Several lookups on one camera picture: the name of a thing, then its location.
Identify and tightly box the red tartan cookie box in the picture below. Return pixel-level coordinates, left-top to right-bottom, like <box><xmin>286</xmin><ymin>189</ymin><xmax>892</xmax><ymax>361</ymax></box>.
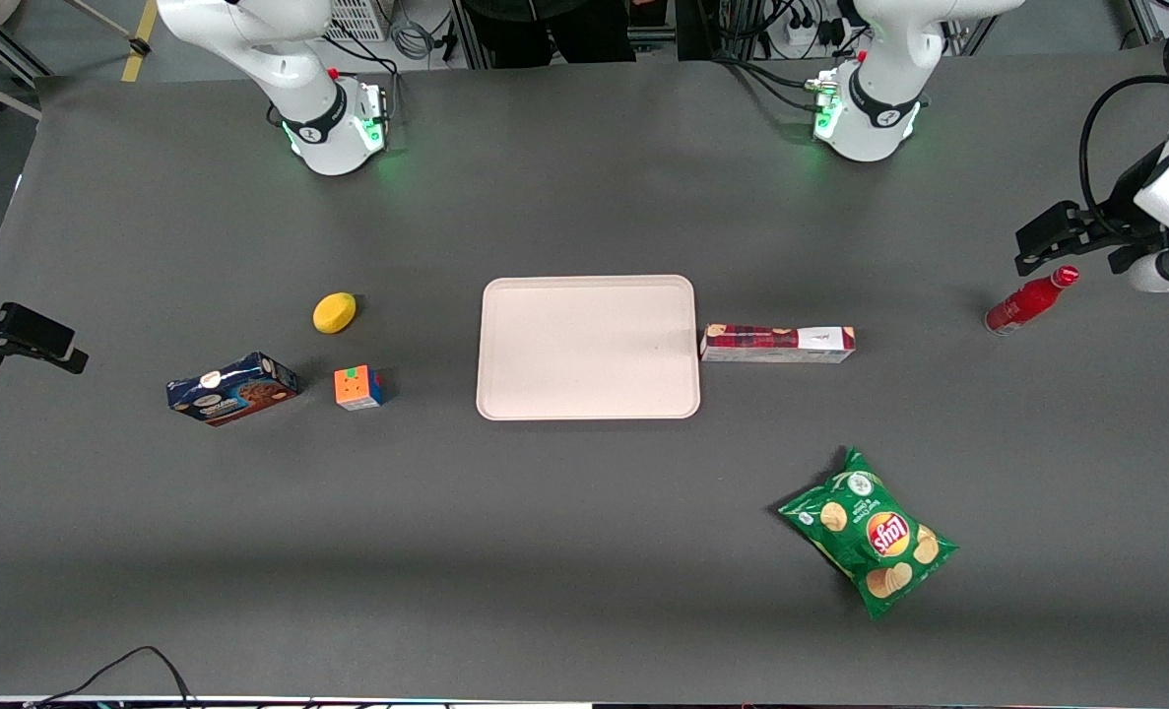
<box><xmin>699</xmin><ymin>324</ymin><xmax>857</xmax><ymax>364</ymax></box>

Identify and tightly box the blue cookie box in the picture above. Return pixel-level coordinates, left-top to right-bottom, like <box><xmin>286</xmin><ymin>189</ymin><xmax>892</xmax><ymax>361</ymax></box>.
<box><xmin>166</xmin><ymin>352</ymin><xmax>300</xmax><ymax>427</ymax></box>

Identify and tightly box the beige plastic tray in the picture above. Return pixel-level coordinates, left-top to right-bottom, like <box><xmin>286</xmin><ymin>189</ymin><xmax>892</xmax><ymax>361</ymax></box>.
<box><xmin>476</xmin><ymin>275</ymin><xmax>701</xmax><ymax>421</ymax></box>

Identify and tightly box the red soda bottle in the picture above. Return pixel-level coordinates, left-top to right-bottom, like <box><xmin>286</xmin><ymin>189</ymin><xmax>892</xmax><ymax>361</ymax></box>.
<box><xmin>984</xmin><ymin>265</ymin><xmax>1080</xmax><ymax>338</ymax></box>

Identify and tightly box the yellow lemon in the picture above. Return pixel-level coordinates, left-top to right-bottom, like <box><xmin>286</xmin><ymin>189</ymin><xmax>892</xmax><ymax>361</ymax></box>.
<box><xmin>312</xmin><ymin>291</ymin><xmax>357</xmax><ymax>336</ymax></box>

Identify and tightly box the white power strip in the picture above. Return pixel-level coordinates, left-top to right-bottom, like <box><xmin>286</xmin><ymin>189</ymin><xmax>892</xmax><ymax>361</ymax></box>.
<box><xmin>786</xmin><ymin>8</ymin><xmax>847</xmax><ymax>48</ymax></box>

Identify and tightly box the colourful puzzle cube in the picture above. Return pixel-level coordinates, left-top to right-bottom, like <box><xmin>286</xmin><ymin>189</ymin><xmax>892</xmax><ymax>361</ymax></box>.
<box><xmin>334</xmin><ymin>364</ymin><xmax>385</xmax><ymax>412</ymax></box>

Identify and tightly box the green chips bag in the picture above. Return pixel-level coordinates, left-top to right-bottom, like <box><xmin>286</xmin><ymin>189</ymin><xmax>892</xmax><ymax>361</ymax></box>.
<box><xmin>778</xmin><ymin>446</ymin><xmax>959</xmax><ymax>621</ymax></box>

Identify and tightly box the person in black trousers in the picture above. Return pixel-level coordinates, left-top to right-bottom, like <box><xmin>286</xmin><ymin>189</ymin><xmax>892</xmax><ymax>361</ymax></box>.
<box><xmin>454</xmin><ymin>0</ymin><xmax>636</xmax><ymax>70</ymax></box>

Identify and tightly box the dark grey table mat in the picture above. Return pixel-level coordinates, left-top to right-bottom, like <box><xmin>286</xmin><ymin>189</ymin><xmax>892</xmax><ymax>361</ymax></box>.
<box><xmin>0</xmin><ymin>37</ymin><xmax>1169</xmax><ymax>704</ymax></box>

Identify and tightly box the black base cable bundle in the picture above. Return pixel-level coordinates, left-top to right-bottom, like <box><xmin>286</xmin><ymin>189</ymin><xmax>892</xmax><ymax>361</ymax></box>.
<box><xmin>712</xmin><ymin>54</ymin><xmax>826</xmax><ymax>112</ymax></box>

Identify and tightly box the thin black floor cable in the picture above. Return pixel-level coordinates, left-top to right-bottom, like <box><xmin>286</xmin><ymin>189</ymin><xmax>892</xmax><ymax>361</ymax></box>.
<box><xmin>23</xmin><ymin>646</ymin><xmax>199</xmax><ymax>709</ymax></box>

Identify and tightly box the grey coiled cable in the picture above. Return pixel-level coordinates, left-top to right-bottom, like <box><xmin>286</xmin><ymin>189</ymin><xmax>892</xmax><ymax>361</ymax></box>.
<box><xmin>389</xmin><ymin>0</ymin><xmax>440</xmax><ymax>62</ymax></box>

